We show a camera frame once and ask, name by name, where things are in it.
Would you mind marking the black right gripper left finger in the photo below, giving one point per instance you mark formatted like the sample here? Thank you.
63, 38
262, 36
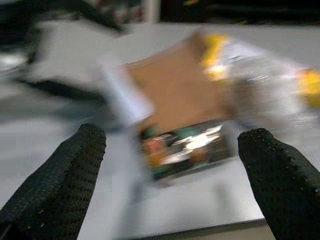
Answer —
52, 185

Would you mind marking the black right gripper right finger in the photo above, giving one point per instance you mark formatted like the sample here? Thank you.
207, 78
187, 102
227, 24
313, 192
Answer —
285, 180

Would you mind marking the yellow and white plastic wrapper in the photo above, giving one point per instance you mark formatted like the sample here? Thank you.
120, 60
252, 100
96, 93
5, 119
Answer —
252, 65

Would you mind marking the white crumpled paper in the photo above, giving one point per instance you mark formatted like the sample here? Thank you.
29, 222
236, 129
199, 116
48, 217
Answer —
67, 52

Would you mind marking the opened brown cardboard box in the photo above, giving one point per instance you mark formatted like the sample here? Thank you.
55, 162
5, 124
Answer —
177, 100

